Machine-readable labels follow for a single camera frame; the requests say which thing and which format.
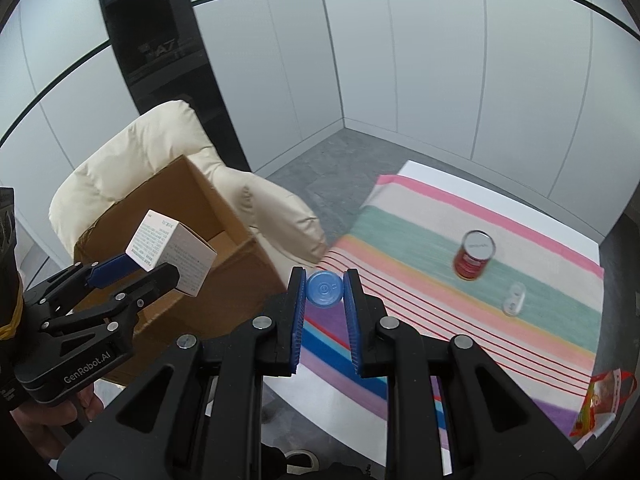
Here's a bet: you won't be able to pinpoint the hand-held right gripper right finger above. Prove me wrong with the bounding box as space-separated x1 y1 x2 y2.
344 268 587 480

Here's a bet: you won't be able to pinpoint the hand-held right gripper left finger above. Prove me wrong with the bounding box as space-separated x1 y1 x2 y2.
87 266 307 480

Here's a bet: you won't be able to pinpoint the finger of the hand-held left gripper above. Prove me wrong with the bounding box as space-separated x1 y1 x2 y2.
72 262 181 333
22 254 151 313

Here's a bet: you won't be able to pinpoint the white and orange carton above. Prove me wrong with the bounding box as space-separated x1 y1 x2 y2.
125 209 218 296

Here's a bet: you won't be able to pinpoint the small blue bottle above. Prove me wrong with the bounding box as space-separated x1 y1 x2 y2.
306 271 346 307

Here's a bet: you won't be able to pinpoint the brown cardboard box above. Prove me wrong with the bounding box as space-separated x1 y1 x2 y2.
74 155 292 387

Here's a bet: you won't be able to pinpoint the person's left hand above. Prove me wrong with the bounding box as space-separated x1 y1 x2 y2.
10 382 103 463

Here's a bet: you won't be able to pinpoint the striped colourful blanket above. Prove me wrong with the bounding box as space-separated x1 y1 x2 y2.
300 174 605 461

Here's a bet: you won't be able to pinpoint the cream padded chair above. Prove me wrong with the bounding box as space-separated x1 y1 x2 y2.
49 100 329 267

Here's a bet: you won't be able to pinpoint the red tin can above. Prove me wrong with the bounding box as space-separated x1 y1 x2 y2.
452 230 496 281

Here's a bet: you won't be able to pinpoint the person's dark pants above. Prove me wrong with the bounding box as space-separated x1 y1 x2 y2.
260 440 386 480

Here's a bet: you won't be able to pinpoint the clear contact lens case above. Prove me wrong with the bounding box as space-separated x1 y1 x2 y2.
501 282 527 317

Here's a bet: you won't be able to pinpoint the black glass cabinet panel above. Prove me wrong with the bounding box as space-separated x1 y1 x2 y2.
92 0 252 173

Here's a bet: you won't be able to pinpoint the red snack bag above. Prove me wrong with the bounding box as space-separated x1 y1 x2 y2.
570 368 638 437

